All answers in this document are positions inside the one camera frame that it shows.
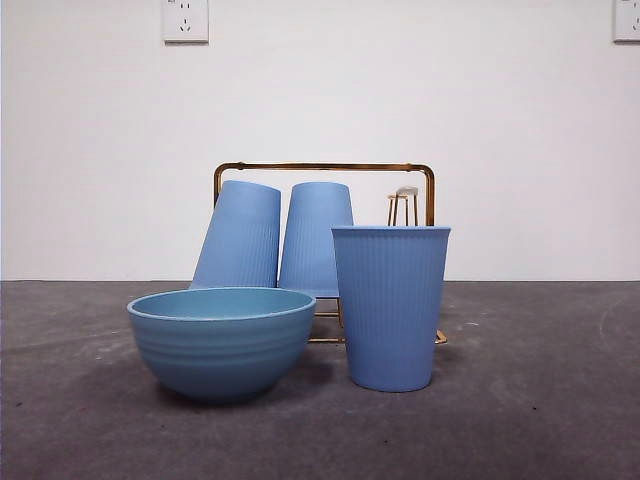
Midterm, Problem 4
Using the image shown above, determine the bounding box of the gold wire cup rack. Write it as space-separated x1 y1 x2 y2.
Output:
211 159 448 346

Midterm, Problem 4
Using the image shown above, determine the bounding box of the blue ceramic bowl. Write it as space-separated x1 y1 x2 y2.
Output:
125 286 318 405

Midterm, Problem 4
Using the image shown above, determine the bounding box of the blue ribbed cup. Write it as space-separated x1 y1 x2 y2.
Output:
188 178 281 291
277 181 355 299
330 224 454 393

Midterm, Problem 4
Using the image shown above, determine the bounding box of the white wall socket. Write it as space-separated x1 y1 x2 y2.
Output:
612 0 640 43
162 0 210 44

